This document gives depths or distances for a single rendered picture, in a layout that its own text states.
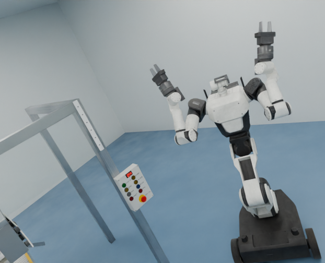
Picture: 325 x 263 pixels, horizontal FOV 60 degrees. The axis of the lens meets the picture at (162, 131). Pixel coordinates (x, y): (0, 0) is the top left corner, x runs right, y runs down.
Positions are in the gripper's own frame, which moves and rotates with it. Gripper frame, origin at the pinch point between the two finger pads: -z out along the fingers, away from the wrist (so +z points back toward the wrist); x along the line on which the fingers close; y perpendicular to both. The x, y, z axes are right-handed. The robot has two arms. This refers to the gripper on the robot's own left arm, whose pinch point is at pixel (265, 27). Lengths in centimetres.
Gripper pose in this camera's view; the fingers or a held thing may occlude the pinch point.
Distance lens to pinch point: 181.6
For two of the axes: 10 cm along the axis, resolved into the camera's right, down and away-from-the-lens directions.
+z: 0.6, 9.9, 1.4
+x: -9.7, 0.9, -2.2
